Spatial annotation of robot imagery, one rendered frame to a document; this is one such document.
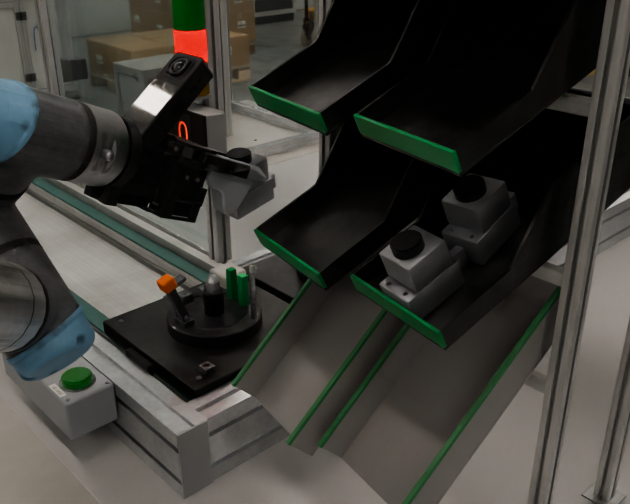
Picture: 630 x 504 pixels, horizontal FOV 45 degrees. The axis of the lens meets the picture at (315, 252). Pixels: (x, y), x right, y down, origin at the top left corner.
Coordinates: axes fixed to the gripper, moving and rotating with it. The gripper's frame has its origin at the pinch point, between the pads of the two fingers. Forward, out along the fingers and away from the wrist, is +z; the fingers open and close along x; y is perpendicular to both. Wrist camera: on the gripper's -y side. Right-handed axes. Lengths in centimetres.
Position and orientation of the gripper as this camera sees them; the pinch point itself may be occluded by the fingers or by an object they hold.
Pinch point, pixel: (243, 164)
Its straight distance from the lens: 90.9
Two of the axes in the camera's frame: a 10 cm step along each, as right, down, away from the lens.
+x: 7.6, 3.6, -5.4
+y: -3.4, 9.3, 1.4
